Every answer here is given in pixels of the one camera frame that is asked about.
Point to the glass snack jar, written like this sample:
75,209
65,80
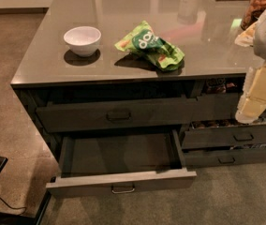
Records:
252,13

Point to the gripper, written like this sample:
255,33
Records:
252,102

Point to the white ceramic bowl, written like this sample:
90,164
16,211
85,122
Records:
83,40

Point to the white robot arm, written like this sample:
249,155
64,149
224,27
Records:
259,37

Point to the dark grey counter cabinet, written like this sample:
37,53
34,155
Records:
121,86

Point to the green snack bag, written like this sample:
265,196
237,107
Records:
143,42

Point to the drawer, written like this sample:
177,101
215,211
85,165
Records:
116,114
225,157
217,106
120,163
195,138

